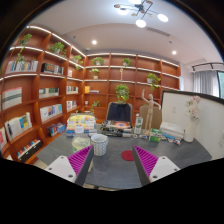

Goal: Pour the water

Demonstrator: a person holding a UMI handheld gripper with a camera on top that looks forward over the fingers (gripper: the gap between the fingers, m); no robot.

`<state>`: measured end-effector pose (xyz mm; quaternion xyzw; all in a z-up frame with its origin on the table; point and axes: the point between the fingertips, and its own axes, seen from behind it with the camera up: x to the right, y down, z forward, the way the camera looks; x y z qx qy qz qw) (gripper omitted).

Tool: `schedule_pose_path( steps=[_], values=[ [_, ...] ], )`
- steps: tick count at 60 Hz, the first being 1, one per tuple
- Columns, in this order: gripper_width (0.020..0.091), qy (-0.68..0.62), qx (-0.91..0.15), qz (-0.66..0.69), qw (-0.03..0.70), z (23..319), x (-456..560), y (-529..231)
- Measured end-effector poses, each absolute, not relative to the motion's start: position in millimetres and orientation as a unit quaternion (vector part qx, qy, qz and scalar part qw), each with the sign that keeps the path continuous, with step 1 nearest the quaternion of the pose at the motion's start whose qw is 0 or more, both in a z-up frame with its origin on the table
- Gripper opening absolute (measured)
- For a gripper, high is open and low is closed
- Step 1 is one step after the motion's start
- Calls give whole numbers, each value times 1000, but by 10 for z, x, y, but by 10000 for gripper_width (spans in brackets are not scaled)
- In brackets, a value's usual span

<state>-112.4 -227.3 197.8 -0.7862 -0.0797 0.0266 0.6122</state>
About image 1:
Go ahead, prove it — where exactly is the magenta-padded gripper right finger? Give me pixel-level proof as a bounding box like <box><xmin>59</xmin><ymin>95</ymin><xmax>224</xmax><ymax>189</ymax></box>
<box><xmin>131</xmin><ymin>144</ymin><xmax>181</xmax><ymax>187</ymax></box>

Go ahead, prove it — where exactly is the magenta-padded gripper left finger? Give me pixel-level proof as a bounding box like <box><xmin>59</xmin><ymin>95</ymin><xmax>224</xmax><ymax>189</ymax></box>
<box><xmin>44</xmin><ymin>144</ymin><xmax>95</xmax><ymax>187</ymax></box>

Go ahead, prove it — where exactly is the green tissue box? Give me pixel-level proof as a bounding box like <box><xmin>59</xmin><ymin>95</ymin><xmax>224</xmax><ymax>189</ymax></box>
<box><xmin>148</xmin><ymin>128</ymin><xmax>163</xmax><ymax>144</ymax></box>

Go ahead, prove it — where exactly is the flat round red coaster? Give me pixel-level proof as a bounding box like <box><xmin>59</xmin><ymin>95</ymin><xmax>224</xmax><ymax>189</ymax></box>
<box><xmin>120</xmin><ymin>149</ymin><xmax>135</xmax><ymax>162</ymax></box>

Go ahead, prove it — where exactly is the white paper stack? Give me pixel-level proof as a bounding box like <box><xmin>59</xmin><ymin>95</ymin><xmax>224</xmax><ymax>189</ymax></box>
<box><xmin>159</xmin><ymin>121</ymin><xmax>185</xmax><ymax>141</ymax></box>

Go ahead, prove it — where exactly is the white patterned cup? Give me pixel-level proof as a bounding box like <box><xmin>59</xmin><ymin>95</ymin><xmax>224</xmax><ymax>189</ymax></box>
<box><xmin>90</xmin><ymin>133</ymin><xmax>110</xmax><ymax>157</ymax></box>

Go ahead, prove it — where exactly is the white vase with flowers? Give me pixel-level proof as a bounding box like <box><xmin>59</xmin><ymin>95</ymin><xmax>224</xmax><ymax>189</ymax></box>
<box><xmin>183</xmin><ymin>95</ymin><xmax>203</xmax><ymax>144</ymax></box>

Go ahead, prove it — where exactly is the colourful book stack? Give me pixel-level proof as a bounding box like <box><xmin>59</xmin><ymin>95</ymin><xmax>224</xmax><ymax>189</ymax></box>
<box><xmin>65</xmin><ymin>113</ymin><xmax>98</xmax><ymax>138</ymax></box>

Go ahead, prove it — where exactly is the green and white carton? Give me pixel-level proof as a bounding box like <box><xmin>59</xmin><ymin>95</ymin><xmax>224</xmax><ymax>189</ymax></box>
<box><xmin>133</xmin><ymin>116</ymin><xmax>144</xmax><ymax>135</ymax></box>

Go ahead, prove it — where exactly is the wooden artist mannequin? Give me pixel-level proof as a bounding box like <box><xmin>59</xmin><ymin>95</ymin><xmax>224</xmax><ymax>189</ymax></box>
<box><xmin>140</xmin><ymin>89</ymin><xmax>162</xmax><ymax>136</ymax></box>

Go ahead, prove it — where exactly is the white partition panel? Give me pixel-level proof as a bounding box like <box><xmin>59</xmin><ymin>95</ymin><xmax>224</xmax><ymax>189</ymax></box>
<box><xmin>160</xmin><ymin>90</ymin><xmax>224</xmax><ymax>160</ymax></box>

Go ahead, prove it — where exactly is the dark book stack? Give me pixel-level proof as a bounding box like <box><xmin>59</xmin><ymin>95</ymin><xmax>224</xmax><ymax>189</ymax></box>
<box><xmin>100</xmin><ymin>119</ymin><xmax>134</xmax><ymax>138</ymax></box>

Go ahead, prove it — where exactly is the dark office chair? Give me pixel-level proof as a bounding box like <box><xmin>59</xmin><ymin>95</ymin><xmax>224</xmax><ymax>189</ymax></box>
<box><xmin>105</xmin><ymin>101</ymin><xmax>134</xmax><ymax>124</ymax></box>

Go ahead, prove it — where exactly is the wooden shelf unit with books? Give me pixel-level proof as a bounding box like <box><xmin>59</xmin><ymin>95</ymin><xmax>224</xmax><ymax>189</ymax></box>
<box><xmin>0</xmin><ymin>24</ymin><xmax>183</xmax><ymax>164</ymax></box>

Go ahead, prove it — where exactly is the grey curtain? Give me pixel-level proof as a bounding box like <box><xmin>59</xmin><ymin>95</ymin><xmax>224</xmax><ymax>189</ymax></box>
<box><xmin>192</xmin><ymin>69</ymin><xmax>220</xmax><ymax>98</ymax></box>

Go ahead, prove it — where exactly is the window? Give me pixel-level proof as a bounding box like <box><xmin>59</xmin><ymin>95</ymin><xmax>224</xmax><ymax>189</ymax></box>
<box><xmin>217</xmin><ymin>70</ymin><xmax>224</xmax><ymax>99</ymax></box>

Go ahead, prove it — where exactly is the ceiling air vent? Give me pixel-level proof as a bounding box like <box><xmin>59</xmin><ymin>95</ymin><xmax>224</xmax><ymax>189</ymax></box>
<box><xmin>145</xmin><ymin>26</ymin><xmax>171</xmax><ymax>37</ymax></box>

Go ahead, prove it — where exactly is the branched ceiling lamp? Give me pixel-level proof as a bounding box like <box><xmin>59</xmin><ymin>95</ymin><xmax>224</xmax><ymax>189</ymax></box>
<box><xmin>113</xmin><ymin>0</ymin><xmax>170</xmax><ymax>29</ymax></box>

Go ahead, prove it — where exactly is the black ceiling track rail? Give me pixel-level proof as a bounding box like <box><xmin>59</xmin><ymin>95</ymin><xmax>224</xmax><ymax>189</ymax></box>
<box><xmin>191</xmin><ymin>61</ymin><xmax>224</xmax><ymax>72</ymax></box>

